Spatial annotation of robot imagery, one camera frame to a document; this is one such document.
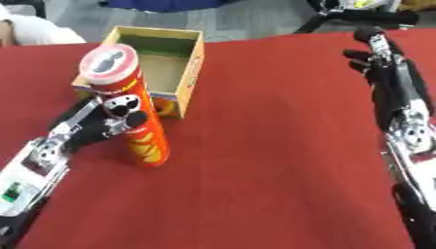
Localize person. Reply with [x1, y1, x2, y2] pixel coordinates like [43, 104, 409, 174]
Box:
[0, 3, 89, 47]

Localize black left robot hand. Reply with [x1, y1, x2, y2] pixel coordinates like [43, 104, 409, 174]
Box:
[49, 96, 150, 154]

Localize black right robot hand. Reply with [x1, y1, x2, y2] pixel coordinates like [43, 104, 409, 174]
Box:
[342, 26, 436, 132]

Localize red cylindrical chip can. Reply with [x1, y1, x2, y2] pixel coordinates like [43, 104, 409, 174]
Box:
[76, 43, 172, 168]

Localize blue bag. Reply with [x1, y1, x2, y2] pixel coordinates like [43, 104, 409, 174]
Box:
[105, 0, 240, 14]

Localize tan cardboard box green inside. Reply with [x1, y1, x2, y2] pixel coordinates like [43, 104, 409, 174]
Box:
[69, 25, 206, 120]

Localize black tripod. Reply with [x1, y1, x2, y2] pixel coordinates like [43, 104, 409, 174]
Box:
[293, 0, 422, 35]

